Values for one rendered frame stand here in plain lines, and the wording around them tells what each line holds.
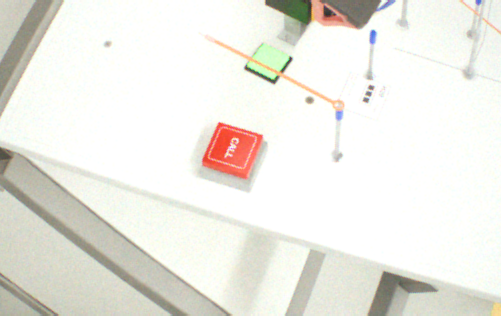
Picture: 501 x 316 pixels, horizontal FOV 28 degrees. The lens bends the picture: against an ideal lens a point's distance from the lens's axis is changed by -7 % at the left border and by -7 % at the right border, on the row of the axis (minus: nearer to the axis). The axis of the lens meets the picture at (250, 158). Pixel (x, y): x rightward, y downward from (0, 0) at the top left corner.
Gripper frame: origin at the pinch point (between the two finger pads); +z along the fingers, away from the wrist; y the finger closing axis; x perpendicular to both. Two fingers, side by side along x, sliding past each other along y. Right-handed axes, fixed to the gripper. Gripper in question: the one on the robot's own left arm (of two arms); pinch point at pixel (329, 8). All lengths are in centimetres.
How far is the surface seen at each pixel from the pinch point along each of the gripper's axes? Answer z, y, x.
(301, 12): 0.9, -2.0, 2.2
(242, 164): 3.0, -19.7, -1.4
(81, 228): 33.1, -26.9, 8.6
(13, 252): 56, -30, 16
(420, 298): 186, 55, -88
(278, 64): 6.7, -5.9, 0.8
